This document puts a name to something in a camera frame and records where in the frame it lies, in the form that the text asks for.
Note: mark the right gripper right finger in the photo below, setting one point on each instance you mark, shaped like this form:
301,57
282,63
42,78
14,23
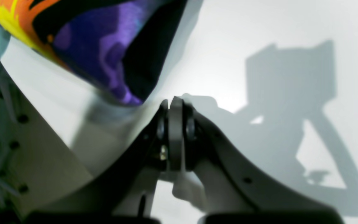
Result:
237,191

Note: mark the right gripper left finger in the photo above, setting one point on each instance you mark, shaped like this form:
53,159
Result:
122,194

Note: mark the black T-shirt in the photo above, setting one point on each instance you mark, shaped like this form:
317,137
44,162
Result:
119,46

